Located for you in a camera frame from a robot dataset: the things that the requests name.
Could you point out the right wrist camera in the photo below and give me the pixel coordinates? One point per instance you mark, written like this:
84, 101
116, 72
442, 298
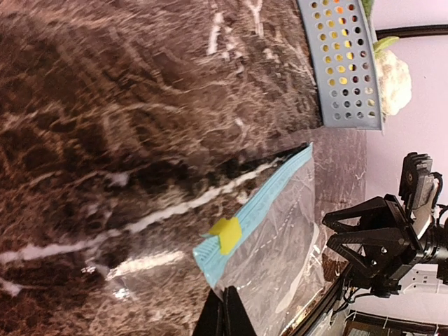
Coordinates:
417, 180

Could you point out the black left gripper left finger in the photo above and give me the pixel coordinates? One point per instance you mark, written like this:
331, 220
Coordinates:
210, 322

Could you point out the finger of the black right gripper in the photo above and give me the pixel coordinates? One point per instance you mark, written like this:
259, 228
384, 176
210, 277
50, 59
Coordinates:
333, 220
369, 250

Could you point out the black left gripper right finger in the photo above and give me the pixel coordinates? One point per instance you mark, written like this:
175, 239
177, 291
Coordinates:
236, 320

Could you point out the light blue perforated basket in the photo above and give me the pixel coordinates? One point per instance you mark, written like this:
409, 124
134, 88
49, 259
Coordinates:
340, 44

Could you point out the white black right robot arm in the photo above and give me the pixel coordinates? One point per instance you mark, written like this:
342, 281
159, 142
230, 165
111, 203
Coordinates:
434, 251

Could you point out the white toy cauliflower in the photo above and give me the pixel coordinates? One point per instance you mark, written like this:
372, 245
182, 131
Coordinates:
393, 76

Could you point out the clear zip top bag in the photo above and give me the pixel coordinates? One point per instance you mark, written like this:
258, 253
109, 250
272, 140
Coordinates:
252, 227

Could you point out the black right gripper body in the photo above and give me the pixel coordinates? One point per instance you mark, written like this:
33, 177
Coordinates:
386, 282

